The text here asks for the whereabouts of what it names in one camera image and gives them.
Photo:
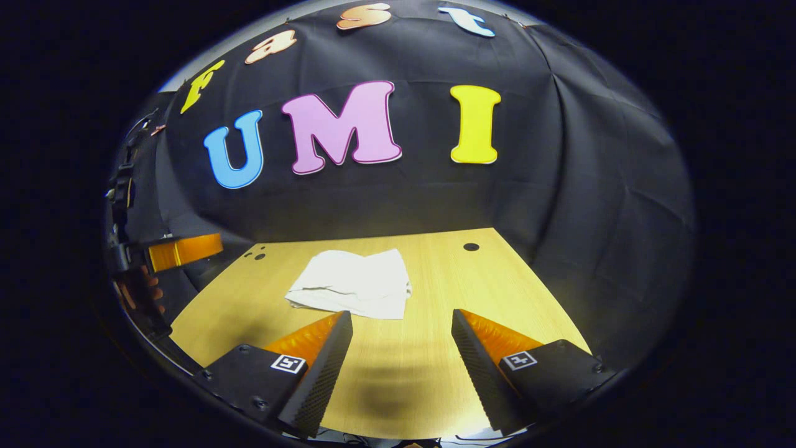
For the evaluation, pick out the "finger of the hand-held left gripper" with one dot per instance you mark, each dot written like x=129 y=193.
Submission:
x=186 y=251

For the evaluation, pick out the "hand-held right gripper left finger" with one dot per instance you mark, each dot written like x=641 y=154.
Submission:
x=324 y=367

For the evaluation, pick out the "white jeans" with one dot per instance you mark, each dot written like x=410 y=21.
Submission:
x=354 y=283

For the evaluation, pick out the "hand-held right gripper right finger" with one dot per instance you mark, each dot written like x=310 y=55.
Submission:
x=476 y=373

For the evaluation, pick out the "black backdrop cloth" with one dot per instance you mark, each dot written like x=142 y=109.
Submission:
x=559 y=155

